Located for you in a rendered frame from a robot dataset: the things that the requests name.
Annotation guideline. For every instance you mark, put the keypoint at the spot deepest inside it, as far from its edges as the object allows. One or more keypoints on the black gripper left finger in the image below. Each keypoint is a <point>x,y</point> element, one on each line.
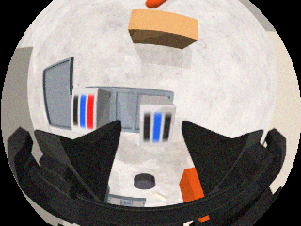
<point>90,157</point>

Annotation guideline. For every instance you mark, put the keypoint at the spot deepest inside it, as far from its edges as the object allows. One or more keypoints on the black short cylinder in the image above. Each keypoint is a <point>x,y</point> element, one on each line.
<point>144,181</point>

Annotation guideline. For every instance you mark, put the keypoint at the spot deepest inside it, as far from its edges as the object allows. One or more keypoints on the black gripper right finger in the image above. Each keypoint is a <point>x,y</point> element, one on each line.
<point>213,155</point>

